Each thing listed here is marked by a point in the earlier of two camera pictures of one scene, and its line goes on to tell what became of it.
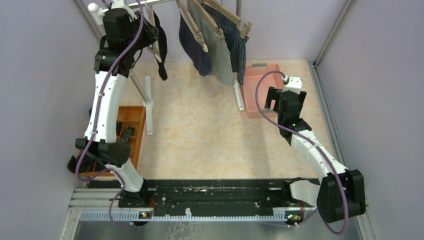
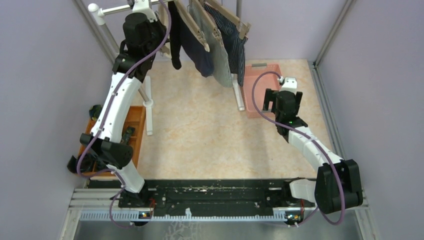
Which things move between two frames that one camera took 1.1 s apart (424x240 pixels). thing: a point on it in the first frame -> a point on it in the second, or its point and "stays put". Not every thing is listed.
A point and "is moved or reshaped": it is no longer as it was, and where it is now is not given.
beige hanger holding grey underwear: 218,31 stays put
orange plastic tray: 130,124 stays put
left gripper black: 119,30 -> 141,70
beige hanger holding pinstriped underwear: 244,27 stays put
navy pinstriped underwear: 236,40 stays put
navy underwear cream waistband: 201,59 stays put
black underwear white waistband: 154,35 is moved or reshaped
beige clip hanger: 154,48 is moved or reshaped
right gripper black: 273,94 stays put
